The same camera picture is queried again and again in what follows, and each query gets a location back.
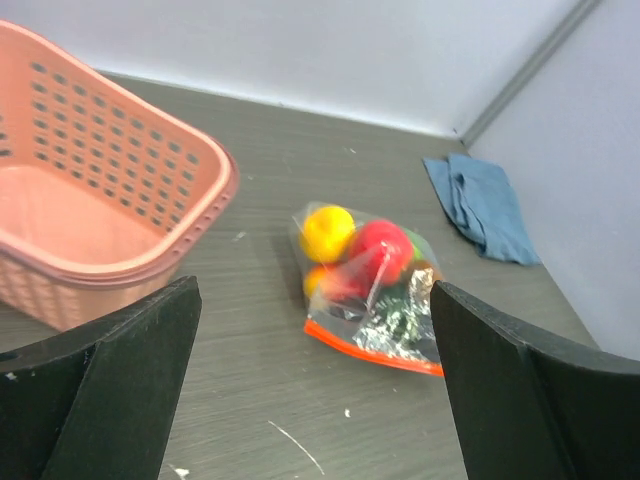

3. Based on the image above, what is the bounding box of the yellow toy lemon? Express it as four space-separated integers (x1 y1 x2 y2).
299 205 356 263

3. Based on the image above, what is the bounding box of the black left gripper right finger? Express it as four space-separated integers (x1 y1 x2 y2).
431 281 639 479

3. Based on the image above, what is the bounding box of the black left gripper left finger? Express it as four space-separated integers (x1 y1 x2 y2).
1 276 202 479

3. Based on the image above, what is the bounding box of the red toy apple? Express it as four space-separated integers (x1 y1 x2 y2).
348 219 414 285

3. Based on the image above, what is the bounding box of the dark green toy fruit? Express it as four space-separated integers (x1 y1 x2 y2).
371 286 433 346

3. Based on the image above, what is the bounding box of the red toy pepper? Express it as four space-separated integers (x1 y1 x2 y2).
302 264 369 301

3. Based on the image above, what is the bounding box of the green toy apple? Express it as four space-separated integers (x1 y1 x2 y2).
405 229 433 261

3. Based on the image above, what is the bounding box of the pink plastic basket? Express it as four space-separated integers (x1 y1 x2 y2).
1 22 239 331

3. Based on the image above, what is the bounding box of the clear zip top bag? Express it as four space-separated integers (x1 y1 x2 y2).
289 202 443 377

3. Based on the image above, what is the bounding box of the blue cloth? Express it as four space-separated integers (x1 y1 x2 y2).
423 154 541 266

